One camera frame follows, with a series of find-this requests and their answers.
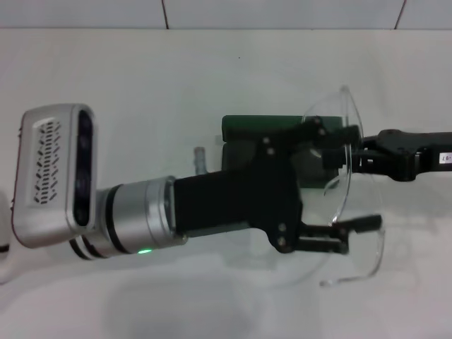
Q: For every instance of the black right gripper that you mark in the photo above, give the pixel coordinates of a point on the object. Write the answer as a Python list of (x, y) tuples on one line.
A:
[(406, 155)]

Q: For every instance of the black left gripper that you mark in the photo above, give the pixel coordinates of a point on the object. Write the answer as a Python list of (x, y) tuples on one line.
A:
[(247, 201)]

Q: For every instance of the clear transparent glasses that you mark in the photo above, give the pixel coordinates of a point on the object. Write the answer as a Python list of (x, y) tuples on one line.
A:
[(350, 106)]

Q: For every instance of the green glasses case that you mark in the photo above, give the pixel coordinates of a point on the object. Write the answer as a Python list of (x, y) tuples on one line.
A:
[(254, 123)]

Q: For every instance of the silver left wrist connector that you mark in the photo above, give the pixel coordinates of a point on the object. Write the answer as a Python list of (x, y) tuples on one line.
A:
[(200, 160)]

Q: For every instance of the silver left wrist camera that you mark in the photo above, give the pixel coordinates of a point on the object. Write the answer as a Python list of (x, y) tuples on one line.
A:
[(49, 169)]

